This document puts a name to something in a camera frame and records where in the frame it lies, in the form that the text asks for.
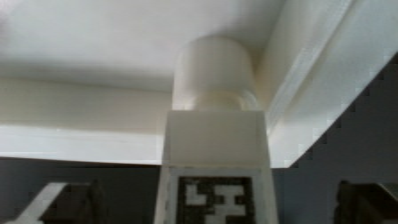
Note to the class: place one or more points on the white leg with tag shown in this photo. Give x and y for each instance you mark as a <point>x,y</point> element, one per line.
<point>215,186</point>

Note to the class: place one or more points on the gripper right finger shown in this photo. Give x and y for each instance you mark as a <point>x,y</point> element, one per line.
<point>366,203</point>

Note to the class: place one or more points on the white square tabletop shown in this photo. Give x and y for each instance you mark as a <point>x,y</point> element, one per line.
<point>81,43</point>

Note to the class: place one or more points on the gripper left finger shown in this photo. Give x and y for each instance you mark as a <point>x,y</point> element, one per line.
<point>66,204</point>

